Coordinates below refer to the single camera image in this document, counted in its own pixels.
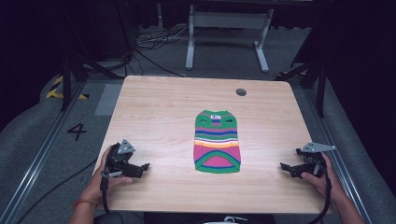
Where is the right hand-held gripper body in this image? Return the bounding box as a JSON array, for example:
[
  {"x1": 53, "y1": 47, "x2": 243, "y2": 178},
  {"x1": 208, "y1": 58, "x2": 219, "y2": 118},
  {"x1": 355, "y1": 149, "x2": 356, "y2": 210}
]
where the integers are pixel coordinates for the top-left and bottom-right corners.
[{"x1": 290, "y1": 141, "x2": 336, "y2": 179}]

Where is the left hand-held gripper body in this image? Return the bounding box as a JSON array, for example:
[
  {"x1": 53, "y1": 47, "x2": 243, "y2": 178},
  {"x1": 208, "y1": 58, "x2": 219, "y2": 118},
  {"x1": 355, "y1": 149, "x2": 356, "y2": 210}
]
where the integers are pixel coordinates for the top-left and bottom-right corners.
[{"x1": 106, "y1": 138, "x2": 142, "y2": 179}]

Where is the person's right hand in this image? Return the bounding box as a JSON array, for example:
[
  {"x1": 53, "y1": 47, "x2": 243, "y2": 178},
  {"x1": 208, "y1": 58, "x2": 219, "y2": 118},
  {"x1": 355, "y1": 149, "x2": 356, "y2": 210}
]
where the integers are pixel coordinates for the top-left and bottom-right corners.
[{"x1": 300, "y1": 152, "x2": 341, "y2": 202}]

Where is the person's left hand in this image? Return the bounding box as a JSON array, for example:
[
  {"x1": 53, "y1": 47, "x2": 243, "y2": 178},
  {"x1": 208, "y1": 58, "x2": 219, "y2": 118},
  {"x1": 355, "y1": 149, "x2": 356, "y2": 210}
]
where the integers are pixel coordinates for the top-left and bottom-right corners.
[{"x1": 81, "y1": 145, "x2": 134, "y2": 206}]

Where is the black chair part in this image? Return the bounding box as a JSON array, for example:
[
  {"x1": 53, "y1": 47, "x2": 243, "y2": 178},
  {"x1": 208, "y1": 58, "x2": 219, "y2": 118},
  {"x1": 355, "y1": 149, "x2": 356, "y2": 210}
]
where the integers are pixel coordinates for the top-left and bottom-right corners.
[{"x1": 92, "y1": 211, "x2": 124, "y2": 224}]

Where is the striped knit pet sweater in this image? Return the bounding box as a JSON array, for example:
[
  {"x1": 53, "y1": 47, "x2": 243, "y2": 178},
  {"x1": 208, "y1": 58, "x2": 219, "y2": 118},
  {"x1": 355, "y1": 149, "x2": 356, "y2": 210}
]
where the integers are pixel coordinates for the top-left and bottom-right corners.
[{"x1": 192, "y1": 109, "x2": 243, "y2": 175}]

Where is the black tripod stand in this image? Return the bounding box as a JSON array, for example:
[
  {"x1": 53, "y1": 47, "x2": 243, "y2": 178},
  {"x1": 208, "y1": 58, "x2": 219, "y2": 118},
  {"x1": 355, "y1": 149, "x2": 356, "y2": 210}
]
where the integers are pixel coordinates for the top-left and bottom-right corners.
[
  {"x1": 59, "y1": 0, "x2": 126, "y2": 113},
  {"x1": 274, "y1": 46, "x2": 329, "y2": 119}
]

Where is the metal floor rail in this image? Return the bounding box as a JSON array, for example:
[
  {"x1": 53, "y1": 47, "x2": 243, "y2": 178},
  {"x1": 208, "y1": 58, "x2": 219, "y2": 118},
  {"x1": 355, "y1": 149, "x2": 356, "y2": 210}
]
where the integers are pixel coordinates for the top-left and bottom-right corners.
[
  {"x1": 0, "y1": 81, "x2": 88, "y2": 224},
  {"x1": 302, "y1": 86, "x2": 374, "y2": 224}
]

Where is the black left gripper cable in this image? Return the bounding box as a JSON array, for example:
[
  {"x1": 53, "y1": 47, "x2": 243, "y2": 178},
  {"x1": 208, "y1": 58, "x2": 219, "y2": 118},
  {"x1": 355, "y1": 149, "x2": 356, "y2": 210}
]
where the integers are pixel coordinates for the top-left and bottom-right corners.
[{"x1": 99, "y1": 176, "x2": 111, "y2": 215}]

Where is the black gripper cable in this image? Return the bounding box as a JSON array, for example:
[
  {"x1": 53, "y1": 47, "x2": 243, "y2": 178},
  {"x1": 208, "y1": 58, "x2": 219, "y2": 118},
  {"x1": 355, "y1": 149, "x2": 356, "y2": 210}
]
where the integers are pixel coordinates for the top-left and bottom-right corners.
[
  {"x1": 306, "y1": 169, "x2": 333, "y2": 224},
  {"x1": 99, "y1": 176, "x2": 111, "y2": 215}
]

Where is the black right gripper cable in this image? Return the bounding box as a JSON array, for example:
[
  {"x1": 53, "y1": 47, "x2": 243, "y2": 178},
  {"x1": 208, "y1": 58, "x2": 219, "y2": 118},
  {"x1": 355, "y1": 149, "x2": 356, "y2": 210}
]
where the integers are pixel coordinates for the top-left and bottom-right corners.
[{"x1": 306, "y1": 169, "x2": 333, "y2": 224}]

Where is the red string bracelet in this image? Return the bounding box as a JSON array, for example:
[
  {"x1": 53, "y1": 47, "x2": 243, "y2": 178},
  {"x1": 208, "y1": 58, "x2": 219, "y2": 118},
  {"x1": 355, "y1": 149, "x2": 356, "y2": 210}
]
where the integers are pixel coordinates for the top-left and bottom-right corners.
[{"x1": 72, "y1": 198, "x2": 99, "y2": 209}]

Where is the black floor cable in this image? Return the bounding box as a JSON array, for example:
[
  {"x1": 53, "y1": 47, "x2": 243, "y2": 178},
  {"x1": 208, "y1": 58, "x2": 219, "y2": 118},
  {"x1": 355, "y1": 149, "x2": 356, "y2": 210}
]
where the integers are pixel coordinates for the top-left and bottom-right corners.
[{"x1": 14, "y1": 156, "x2": 99, "y2": 224}]

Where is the tangle of floor cables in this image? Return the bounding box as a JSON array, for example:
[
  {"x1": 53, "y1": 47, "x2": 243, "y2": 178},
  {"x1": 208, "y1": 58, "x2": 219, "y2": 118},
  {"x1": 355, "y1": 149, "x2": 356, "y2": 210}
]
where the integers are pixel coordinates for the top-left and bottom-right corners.
[{"x1": 133, "y1": 23, "x2": 191, "y2": 78}]

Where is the white metal table frame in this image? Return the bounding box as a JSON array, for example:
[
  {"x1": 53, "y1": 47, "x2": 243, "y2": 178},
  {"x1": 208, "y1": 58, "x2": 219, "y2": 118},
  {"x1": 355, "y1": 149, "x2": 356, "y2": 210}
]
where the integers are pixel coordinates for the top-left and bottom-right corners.
[{"x1": 185, "y1": 4, "x2": 276, "y2": 74}]

